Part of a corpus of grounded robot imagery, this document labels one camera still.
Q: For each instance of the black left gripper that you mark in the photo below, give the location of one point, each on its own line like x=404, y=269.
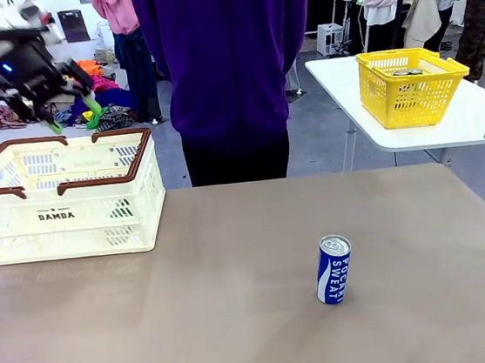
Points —
x=14, y=63

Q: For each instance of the yellow plastic basket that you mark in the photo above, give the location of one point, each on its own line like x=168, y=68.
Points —
x=409, y=103

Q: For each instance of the blue Pocari Sweat can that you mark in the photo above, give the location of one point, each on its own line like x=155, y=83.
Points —
x=334, y=276

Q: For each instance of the cream folding shopping basket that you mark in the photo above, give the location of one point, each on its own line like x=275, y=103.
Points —
x=78, y=235

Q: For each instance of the white folding side table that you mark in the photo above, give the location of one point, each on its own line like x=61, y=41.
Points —
x=472, y=124

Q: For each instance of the orange cloth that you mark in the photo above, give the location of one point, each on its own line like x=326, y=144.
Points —
x=91, y=68

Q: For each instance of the bright green cloth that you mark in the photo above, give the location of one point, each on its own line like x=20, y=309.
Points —
x=94, y=119

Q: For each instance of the magenta cloth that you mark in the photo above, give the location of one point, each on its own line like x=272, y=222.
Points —
x=104, y=83

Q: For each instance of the pink patterned cloth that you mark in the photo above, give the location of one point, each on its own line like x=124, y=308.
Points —
x=1, y=118

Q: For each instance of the purple cloth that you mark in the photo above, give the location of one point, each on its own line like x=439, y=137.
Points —
x=117, y=98

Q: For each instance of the dark checked cloth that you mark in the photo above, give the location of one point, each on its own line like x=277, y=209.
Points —
x=115, y=119

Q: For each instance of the black square panel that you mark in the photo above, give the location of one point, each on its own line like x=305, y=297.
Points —
x=75, y=25

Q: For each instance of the person in pink hoodie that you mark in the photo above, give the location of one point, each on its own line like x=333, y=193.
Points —
x=118, y=11

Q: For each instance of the silver-topped drink can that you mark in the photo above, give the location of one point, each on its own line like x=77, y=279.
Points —
x=400, y=72
x=415, y=72

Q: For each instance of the person in purple hoodie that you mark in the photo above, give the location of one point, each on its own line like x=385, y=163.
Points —
x=220, y=61

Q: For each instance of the white computer case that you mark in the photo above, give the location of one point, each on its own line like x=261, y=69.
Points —
x=329, y=39

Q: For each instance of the black desk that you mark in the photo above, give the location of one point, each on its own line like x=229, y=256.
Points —
x=323, y=6

